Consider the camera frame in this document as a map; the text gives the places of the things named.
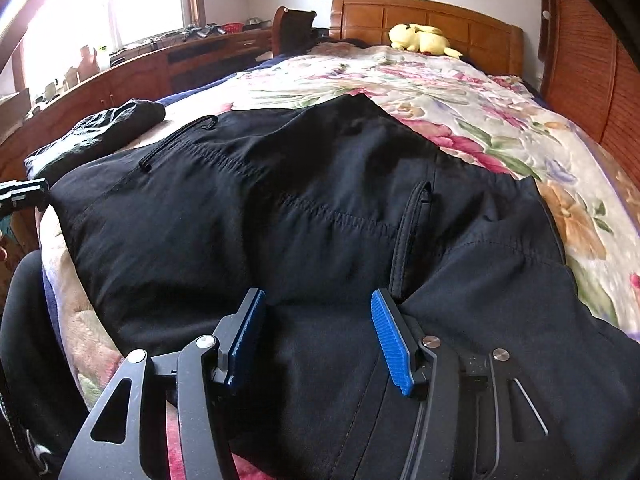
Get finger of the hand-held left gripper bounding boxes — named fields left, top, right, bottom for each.
left=0, top=179, right=51, bottom=217

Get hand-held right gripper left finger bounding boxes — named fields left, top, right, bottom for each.
left=59, top=287, right=266, bottom=480

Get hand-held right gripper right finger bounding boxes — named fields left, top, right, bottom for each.
left=370, top=288, right=571, bottom=480

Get black pants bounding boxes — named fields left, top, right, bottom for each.
left=47, top=94, right=640, bottom=480

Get dark grey folded garment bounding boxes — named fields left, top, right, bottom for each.
left=24, top=100, right=167, bottom=181

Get wooden desk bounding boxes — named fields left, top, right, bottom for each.
left=0, top=27, right=273, bottom=181

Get person's black clothing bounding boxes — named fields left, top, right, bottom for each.
left=0, top=250, right=91, bottom=480

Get window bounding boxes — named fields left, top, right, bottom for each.
left=0, top=0, right=206, bottom=97

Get black gadgets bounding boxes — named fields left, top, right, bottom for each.
left=182, top=24, right=221, bottom=41

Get floral blanket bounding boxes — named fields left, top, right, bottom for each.
left=40, top=44, right=640, bottom=480

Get navy bed sheet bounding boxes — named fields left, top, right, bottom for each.
left=165, top=55, right=286, bottom=106

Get yellow plush toy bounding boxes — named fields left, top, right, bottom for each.
left=389, top=23, right=463, bottom=59

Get wooden chair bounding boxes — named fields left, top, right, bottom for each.
left=271, top=6, right=318, bottom=58

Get wooden bed headboard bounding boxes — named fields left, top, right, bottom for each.
left=330, top=0, right=525, bottom=78

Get wooden slatted wardrobe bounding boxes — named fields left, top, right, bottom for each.
left=537, top=0, right=640, bottom=161

